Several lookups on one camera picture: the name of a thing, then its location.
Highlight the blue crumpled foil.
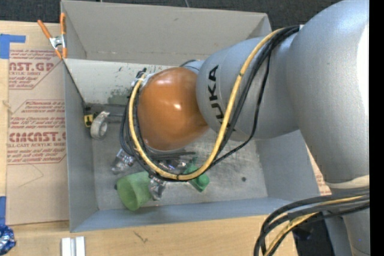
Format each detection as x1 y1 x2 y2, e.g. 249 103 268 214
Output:
0 224 16 253

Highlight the white tape roll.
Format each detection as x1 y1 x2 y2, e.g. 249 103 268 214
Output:
89 111 110 140

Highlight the grey metal bin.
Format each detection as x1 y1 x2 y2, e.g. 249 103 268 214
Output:
59 0 331 233

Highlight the green cup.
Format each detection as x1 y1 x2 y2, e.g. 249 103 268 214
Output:
116 171 152 212

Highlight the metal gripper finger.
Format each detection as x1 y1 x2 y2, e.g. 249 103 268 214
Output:
148 176 167 201
111 149 135 175

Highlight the brown cardboard board red print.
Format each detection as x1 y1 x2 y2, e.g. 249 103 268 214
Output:
0 20 332 226

